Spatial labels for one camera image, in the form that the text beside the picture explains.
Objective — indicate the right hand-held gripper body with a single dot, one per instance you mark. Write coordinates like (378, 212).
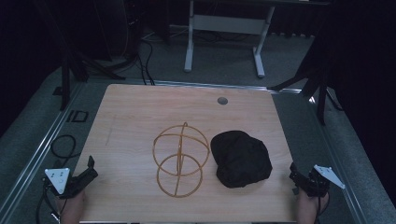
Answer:
(320, 180)

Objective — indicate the black tripod stand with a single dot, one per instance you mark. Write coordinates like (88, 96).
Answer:
(67, 62)
(314, 84)

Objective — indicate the black rectangular floor bracket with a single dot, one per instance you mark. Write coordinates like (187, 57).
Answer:
(77, 116)

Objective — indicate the person's right hand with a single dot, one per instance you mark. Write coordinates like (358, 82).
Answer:
(309, 210)

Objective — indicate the black cloth hat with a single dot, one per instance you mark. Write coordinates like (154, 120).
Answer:
(241, 158)

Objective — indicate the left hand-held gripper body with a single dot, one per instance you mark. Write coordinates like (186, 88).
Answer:
(59, 179)

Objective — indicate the person's left hand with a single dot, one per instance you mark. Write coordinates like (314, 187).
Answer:
(73, 209)

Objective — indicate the grey round table grommet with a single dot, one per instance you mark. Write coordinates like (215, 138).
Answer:
(222, 100)

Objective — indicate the white metal desk frame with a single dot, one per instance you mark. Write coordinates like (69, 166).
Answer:
(229, 24)

